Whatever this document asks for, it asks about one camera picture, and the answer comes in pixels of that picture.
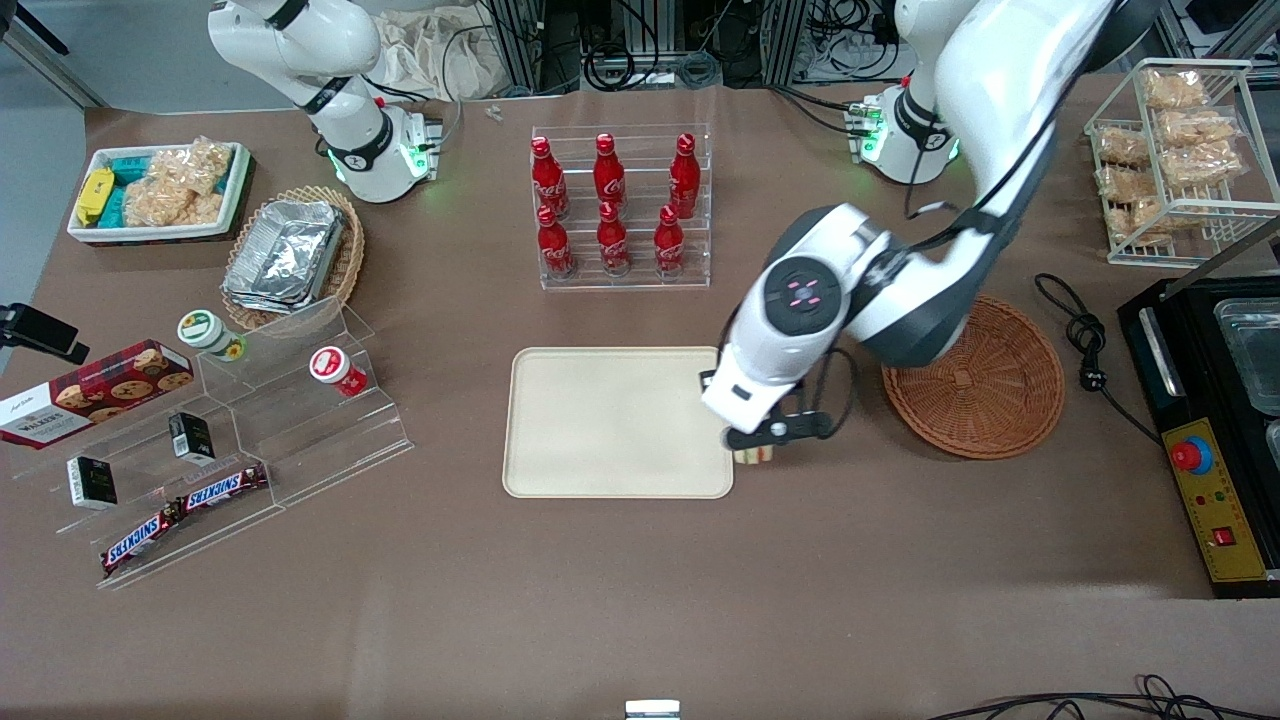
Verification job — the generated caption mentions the black floor cables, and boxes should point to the black floor cables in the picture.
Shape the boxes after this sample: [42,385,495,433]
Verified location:
[925,673,1280,720]

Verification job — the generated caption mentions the red tartan cookie box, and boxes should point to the red tartan cookie box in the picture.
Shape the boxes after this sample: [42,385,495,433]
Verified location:
[0,339,196,451]

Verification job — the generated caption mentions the white rectangular bin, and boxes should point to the white rectangular bin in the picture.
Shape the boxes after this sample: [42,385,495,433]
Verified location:
[67,142,251,243]

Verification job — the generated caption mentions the beige crumpled cloth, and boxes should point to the beige crumpled cloth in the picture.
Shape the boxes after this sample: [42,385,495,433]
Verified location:
[372,8,513,103]

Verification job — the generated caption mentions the clear bag of rice crackers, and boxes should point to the clear bag of rice crackers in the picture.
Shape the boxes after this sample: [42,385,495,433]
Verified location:
[148,137,234,197]
[121,180,225,229]

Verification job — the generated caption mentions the bagged pastry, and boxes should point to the bagged pastry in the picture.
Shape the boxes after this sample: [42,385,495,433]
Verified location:
[1160,145,1245,189]
[1158,108,1243,153]
[1142,68,1211,111]
[1108,198,1171,248]
[1096,165,1163,203]
[1094,127,1153,168]

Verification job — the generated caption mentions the round brown wicker basket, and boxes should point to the round brown wicker basket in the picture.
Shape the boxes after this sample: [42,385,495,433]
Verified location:
[880,294,1067,461]

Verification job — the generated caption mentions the black appliance housing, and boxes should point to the black appliance housing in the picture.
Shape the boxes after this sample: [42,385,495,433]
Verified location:
[1117,274,1280,601]

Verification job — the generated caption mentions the red cola bottle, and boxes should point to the red cola bottle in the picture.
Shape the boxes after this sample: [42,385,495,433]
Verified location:
[653,204,688,277]
[530,135,571,223]
[668,132,702,220]
[593,132,628,211]
[536,205,577,280]
[596,201,632,277]

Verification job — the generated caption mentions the yellow snack pack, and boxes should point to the yellow snack pack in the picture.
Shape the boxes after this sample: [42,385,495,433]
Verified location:
[76,167,116,227]

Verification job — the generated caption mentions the clear acrylic bottle rack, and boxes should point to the clear acrylic bottle rack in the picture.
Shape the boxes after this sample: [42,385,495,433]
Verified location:
[530,123,712,292]

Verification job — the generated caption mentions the clear acrylic stepped stand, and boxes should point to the clear acrylic stepped stand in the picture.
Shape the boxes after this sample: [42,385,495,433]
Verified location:
[10,296,416,591]

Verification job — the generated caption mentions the snickers chocolate bar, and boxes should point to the snickers chocolate bar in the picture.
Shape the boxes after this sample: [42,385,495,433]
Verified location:
[99,503,187,577]
[180,462,271,513]

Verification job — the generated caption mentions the aluminium frame post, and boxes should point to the aluminium frame post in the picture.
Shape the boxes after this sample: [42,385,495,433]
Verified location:
[484,0,549,97]
[762,0,811,87]

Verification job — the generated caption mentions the small black carton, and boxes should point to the small black carton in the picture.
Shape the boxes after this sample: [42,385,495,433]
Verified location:
[167,411,216,465]
[66,455,119,512]

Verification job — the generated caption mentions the green lid yogurt cup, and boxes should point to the green lid yogurt cup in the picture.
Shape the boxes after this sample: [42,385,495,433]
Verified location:
[177,310,248,363]

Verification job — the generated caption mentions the oval light wicker basket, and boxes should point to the oval light wicker basket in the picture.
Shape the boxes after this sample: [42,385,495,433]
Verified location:
[221,185,366,332]

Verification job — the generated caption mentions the red lid yogurt cup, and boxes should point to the red lid yogurt cup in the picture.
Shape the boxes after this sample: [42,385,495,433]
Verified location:
[308,345,369,398]

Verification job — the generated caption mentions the stack of foil trays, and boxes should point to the stack of foil trays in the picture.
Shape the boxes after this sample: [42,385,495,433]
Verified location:
[222,199,347,314]

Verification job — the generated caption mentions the yellow emergency stop panel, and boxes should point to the yellow emergency stop panel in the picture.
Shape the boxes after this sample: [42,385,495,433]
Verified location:
[1170,419,1271,584]

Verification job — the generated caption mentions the white wire rack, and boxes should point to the white wire rack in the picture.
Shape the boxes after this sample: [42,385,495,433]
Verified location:
[1084,57,1280,267]

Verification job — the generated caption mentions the black power cable with plug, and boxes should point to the black power cable with plug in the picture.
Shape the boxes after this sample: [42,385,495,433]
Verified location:
[1033,272,1163,447]

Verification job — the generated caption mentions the beige plastic tray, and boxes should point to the beige plastic tray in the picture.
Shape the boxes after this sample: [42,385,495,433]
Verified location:
[501,346,735,500]

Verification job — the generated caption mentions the black clamp mount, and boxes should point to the black clamp mount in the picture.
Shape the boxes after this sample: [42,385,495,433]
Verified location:
[0,303,91,365]

